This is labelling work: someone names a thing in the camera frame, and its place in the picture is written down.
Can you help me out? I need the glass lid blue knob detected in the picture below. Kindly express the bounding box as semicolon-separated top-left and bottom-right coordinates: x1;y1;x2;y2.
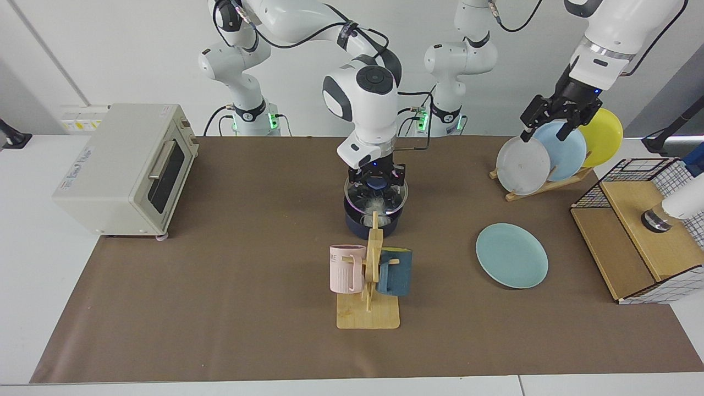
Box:
344;175;409;216

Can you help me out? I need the light blue round plate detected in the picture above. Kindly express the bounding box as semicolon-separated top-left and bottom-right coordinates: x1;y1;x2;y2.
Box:
532;122;588;183

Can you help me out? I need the yellow round plate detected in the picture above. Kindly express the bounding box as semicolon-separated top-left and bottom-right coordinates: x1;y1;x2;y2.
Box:
566;107;624;168

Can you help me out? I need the grey round plate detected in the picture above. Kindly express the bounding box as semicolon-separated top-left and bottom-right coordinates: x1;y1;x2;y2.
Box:
496;135;552;196

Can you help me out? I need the wooden plate rack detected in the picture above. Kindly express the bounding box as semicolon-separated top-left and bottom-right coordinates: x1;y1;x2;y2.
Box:
489;167;595;202

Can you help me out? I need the green round plate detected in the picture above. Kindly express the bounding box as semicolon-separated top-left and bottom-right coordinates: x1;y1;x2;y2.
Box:
476;223;549;289

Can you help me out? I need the black tripod leg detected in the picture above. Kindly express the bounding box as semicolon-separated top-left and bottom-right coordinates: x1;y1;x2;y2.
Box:
641;108;704;156

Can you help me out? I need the pink cup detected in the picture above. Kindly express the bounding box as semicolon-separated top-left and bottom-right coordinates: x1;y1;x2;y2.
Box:
329;245;367;294

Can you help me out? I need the dark teal cup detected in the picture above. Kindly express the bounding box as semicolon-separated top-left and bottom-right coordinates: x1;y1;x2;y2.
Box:
377;247;413;298

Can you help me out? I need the wooden cup stand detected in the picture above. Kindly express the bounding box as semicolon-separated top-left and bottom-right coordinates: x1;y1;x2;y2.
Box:
336;211;401;330

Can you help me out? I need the brown table cloth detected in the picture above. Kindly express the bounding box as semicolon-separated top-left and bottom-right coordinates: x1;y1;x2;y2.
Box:
30;136;704;384

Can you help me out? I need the pale toaster oven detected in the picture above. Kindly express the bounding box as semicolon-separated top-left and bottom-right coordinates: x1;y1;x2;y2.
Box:
52;103;199;241

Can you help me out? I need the black stand foot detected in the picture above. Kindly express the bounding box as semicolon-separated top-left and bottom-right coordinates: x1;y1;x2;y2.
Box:
0;118;32;150

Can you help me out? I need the black pot purple handle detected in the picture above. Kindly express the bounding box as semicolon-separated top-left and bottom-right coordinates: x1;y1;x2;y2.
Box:
344;197;406;240

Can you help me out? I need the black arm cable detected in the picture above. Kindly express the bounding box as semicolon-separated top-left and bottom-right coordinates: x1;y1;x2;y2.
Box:
488;0;689;76
212;0;435;152

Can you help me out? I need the white wall socket box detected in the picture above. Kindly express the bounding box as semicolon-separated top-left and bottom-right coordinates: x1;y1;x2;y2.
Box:
59;104;109;133

